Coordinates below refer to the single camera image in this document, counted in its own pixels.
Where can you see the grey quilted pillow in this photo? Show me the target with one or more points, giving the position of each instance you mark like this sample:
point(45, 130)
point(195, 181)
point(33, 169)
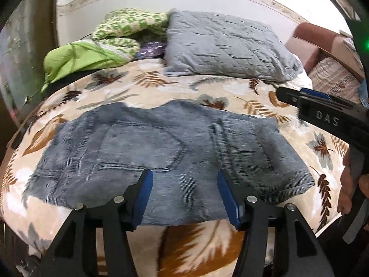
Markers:
point(224, 43)

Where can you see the grey denim pants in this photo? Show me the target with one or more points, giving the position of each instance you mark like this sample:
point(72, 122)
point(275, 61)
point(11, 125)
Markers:
point(173, 138)

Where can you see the green patterned quilt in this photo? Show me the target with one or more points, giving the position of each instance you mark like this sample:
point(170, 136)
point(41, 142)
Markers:
point(72, 60)

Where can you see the person's right hand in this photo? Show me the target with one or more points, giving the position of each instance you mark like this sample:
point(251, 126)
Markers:
point(347, 184)

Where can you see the beige leaf print blanket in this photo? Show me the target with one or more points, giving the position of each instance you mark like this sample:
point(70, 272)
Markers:
point(201, 88)

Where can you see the striped beige cushion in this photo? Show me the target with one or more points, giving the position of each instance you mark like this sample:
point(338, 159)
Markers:
point(337, 76)

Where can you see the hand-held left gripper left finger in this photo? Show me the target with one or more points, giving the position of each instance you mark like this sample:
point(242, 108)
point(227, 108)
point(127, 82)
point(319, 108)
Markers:
point(145, 196)

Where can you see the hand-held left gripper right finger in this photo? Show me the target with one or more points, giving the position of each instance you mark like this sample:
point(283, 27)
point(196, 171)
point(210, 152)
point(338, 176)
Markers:
point(227, 200)

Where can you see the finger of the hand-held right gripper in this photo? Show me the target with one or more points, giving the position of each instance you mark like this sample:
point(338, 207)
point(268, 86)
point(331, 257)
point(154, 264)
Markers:
point(317, 93)
point(288, 96)

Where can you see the purple cloth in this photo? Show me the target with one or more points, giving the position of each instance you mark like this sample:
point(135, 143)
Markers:
point(152, 49)

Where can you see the brown sofa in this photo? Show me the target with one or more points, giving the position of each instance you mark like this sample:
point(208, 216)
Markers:
point(308, 44)

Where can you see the glossy dark panel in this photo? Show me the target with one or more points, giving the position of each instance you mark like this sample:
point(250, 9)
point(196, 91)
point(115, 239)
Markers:
point(20, 49)

